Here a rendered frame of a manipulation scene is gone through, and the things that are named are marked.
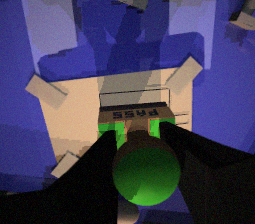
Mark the tan inspection card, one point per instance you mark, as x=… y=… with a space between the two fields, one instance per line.
x=71 y=107

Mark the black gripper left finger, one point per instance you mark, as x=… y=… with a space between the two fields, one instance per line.
x=84 y=194

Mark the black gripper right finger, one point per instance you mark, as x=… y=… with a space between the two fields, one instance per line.
x=216 y=181

